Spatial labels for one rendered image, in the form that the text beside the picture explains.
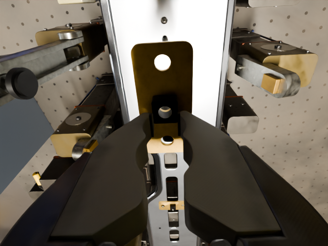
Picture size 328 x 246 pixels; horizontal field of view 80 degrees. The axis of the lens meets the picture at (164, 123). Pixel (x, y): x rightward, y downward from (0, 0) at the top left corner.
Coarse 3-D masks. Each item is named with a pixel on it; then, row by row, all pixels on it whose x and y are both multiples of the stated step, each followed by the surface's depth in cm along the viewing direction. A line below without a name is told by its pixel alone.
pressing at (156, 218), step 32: (128, 0) 32; (160, 0) 32; (192, 0) 32; (224, 0) 32; (128, 32) 35; (160, 32) 35; (192, 32) 34; (224, 32) 34; (128, 64) 38; (160, 64) 37; (224, 64) 38; (128, 96) 41; (224, 96) 41; (160, 160) 50; (160, 192) 56; (160, 224) 65
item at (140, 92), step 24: (144, 48) 12; (168, 48) 12; (192, 48) 12; (144, 72) 13; (168, 72) 13; (192, 72) 12; (144, 96) 13; (168, 96) 13; (192, 96) 13; (168, 120) 13; (168, 144) 16
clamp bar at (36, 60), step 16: (32, 48) 24; (48, 48) 24; (64, 48) 27; (0, 64) 18; (16, 64) 20; (32, 64) 23; (48, 64) 25; (64, 64) 27; (0, 80) 18; (16, 80) 17; (32, 80) 18; (48, 80) 24; (0, 96) 18; (16, 96) 17; (32, 96) 19
